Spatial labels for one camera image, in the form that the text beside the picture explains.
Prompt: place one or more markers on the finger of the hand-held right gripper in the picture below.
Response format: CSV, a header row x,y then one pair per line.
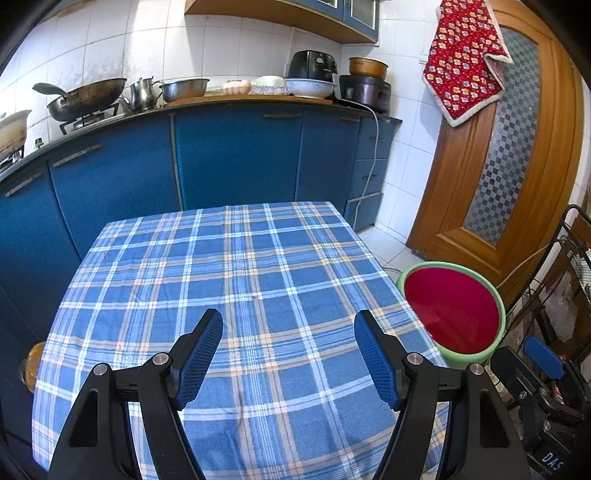
x,y
505,369
545,355

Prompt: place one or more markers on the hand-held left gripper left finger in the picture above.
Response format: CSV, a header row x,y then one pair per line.
x,y
201,364

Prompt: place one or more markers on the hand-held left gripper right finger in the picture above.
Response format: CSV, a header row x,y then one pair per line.
x,y
376,360

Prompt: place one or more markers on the red bucket with green rim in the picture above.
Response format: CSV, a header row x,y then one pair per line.
x,y
452,304

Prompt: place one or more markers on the clear plastic bag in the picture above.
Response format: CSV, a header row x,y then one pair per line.
x,y
563,314

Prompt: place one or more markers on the blue plaid tablecloth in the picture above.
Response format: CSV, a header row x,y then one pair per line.
x,y
231,277

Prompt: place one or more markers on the brown round object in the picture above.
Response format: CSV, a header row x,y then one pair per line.
x,y
34,364

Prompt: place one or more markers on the wooden door with glass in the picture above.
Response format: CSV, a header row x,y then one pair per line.
x,y
443,207

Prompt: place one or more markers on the blue drawer cabinet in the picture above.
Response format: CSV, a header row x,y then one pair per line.
x,y
369,175

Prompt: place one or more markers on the blue kitchen cabinet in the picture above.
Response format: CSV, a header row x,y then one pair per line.
x,y
115,184

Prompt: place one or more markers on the dark rice cooker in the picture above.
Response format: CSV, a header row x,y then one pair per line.
x,y
364,94

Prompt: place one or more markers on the steel mixing bowl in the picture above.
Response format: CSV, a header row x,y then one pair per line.
x,y
184,90

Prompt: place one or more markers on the steel kettle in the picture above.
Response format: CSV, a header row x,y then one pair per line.
x,y
143,94

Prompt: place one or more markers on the beige eggs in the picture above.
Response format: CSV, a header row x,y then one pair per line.
x,y
235,87

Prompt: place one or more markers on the white ceramic bowl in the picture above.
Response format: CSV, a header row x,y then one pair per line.
x,y
309,87

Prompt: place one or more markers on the pale wrapped food bundle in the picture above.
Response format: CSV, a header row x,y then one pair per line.
x,y
270,81

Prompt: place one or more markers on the dark metal wok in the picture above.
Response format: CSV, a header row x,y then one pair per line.
x,y
87,94

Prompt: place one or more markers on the golden inner pot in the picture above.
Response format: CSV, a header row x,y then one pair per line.
x,y
367,67

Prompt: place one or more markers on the clay cooking pot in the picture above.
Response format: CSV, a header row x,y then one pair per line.
x,y
11,134

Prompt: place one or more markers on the black air fryer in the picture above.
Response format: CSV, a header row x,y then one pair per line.
x,y
309,64

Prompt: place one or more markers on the red floral quilted cloth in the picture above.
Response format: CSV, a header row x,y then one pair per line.
x,y
461,60

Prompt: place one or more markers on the blue wall cabinet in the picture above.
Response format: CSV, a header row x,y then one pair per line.
x,y
323,21

